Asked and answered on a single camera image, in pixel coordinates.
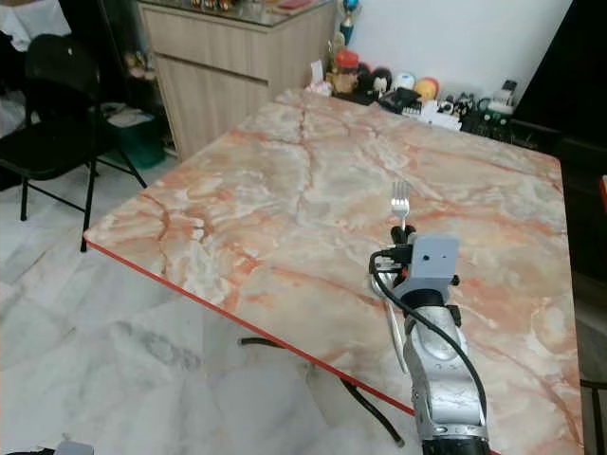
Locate silver metal fork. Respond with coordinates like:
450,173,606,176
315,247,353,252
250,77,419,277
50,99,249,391
391,181,412,229

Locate silver metal spoon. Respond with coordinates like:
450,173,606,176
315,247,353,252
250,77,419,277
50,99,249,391
371,273,408,373

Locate black electronic device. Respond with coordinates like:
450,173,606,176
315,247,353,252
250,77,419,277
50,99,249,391
441,80,518,141

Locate orange round toy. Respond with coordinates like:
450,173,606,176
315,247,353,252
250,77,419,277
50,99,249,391
414,76,441,100

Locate black metal table legs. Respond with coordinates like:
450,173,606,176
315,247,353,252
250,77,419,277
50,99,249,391
239,336,406,447

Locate black plush toy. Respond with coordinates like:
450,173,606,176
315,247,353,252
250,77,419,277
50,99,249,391
359,64,395,102

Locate red lidded jar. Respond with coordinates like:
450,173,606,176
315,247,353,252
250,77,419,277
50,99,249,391
331,48,362,96

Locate blue gold trophy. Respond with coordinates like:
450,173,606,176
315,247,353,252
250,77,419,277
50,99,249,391
339,0,362,48

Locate dark tall furniture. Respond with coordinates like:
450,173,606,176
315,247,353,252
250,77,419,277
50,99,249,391
510,0,607,285

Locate light wooden cabinet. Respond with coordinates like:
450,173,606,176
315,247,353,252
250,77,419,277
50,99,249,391
138,0,340,160

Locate black folding chair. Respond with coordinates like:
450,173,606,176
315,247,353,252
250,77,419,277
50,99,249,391
0,33,149,253

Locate green storage bin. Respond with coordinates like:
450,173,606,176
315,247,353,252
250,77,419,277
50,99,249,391
104,104,168,172

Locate white cloth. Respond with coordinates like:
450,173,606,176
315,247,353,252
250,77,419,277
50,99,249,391
0,0,73,52

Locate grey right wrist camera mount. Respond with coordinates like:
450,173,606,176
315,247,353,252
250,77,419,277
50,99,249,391
406,234,461,288

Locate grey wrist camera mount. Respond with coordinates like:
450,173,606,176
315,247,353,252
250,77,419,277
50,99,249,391
406,234,461,288
54,440,97,455

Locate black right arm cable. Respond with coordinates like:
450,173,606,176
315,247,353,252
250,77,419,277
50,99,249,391
369,248,487,420

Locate black metal chair frame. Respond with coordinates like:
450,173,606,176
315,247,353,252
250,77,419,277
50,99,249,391
581,378,607,455

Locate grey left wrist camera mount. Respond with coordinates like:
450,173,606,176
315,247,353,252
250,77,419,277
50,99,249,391
54,440,97,455

